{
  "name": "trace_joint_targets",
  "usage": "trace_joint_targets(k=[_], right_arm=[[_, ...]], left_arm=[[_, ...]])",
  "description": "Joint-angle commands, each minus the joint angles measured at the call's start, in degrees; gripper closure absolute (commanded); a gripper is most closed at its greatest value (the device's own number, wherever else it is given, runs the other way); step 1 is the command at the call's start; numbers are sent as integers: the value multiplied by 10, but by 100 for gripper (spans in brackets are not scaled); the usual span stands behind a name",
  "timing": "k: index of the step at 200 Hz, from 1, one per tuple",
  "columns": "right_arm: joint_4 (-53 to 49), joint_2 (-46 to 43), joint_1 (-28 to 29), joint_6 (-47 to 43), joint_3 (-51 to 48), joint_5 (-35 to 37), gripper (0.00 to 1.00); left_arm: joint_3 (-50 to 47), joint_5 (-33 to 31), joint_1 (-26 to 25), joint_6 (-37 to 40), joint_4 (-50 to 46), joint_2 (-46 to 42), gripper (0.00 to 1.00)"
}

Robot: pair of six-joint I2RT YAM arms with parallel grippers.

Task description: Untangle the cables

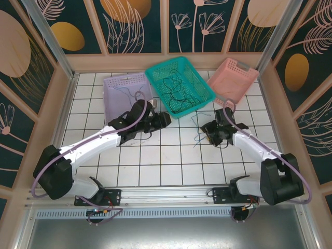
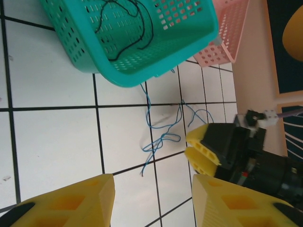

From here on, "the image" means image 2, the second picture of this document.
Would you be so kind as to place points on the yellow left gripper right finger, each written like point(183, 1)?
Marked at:
point(236, 208)

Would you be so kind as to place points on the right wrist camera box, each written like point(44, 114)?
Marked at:
point(270, 118)

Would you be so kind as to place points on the pink plastic basket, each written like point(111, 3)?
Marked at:
point(227, 35)

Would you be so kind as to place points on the teal plastic basket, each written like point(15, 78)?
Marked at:
point(180, 42)

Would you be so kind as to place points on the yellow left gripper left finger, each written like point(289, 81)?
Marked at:
point(71, 208)

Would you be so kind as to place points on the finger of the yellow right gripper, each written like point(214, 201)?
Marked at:
point(196, 138)
point(201, 165)

